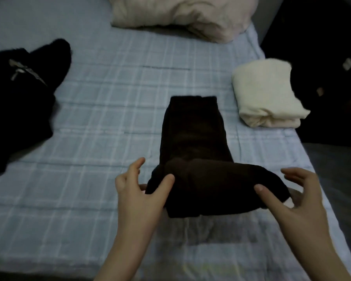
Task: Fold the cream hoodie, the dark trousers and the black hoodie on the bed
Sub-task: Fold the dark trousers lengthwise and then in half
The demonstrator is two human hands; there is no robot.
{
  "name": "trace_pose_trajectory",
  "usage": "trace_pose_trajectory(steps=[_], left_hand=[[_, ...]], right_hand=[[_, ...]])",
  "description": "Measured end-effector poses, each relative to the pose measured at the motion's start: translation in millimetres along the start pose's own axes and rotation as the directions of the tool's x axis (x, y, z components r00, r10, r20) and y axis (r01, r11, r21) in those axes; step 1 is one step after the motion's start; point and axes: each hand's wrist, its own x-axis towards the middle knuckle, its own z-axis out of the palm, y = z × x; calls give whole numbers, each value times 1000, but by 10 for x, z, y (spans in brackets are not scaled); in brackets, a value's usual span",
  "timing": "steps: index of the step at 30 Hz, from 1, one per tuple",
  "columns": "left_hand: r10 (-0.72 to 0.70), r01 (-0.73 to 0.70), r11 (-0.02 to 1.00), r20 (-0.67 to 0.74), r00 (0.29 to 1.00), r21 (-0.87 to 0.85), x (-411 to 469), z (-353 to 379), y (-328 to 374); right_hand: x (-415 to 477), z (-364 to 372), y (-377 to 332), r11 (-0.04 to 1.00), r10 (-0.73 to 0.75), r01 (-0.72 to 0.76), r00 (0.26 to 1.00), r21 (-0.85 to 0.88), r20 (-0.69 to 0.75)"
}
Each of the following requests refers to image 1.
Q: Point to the person's left hand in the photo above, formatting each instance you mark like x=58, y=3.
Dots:
x=137, y=199

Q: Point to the person's right hand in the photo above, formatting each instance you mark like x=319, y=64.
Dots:
x=301, y=210

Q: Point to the dark brown trousers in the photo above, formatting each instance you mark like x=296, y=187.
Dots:
x=199, y=143

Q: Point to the bed with blue plaid sheet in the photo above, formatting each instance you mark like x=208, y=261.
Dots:
x=105, y=84

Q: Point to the cream printed hoodie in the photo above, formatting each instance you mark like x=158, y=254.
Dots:
x=266, y=93

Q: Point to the black hoodie with white lettering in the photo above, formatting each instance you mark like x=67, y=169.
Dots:
x=17, y=108

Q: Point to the black cabinet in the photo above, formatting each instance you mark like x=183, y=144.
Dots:
x=330, y=84

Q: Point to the beige crumpled duvet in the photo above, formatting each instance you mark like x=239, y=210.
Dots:
x=152, y=11

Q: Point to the pinkish crumpled blanket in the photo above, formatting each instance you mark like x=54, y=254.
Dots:
x=222, y=17

